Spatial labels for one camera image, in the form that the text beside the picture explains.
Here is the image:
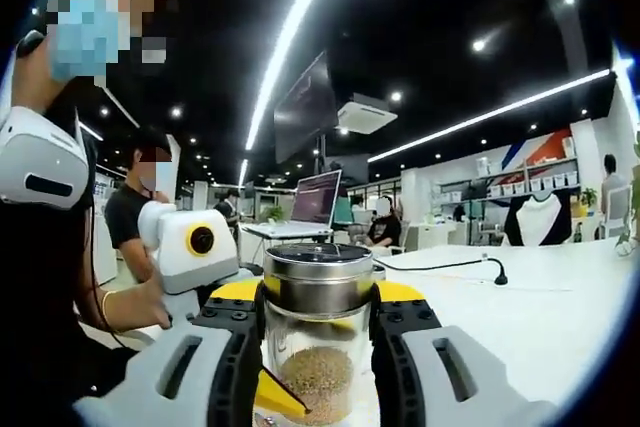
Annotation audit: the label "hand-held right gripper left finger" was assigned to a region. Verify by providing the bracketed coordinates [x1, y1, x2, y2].
[72, 280, 266, 427]

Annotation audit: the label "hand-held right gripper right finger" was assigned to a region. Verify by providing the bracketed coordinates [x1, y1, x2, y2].
[370, 280, 559, 427]

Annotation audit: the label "tall seasoning bottle brown contents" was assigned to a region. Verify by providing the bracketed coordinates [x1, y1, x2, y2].
[261, 242, 376, 423]

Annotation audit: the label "person's left hand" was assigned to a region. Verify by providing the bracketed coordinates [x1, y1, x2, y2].
[112, 276, 175, 333]

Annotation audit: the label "gold bangle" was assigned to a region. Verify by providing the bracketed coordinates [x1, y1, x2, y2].
[99, 289, 121, 333]

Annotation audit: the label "operator with blue mask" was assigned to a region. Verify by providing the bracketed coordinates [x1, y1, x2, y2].
[0, 96, 141, 398]

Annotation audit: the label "open white laptop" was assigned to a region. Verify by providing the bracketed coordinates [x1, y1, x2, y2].
[242, 170, 345, 242]

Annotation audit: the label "white chest-worn device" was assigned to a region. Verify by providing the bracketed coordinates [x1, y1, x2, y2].
[0, 105, 90, 212]

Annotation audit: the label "black and white shirt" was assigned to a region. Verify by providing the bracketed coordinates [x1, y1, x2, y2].
[502, 191, 574, 247]

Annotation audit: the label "hanging dark screen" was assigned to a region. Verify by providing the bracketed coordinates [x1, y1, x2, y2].
[273, 51, 339, 164]

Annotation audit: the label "green plant in white pot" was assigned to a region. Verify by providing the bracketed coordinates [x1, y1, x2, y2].
[614, 131, 640, 258]

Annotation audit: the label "shelf with white storage bins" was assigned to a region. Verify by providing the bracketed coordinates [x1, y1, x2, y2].
[434, 134, 581, 208]

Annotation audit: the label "white mesh chair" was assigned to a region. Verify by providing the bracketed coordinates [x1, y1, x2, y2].
[602, 185, 634, 241]

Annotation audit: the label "white ceiling light strip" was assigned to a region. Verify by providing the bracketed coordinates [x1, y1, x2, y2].
[244, 0, 346, 152]
[367, 68, 614, 164]

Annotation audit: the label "ceiling air conditioner unit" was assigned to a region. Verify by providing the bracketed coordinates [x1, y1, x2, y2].
[337, 92, 399, 136]

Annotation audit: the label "thin black device cable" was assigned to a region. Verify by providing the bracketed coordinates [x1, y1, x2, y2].
[84, 206, 131, 348]

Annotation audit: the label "black power cable with plug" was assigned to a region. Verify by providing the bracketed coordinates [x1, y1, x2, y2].
[374, 254, 511, 288]

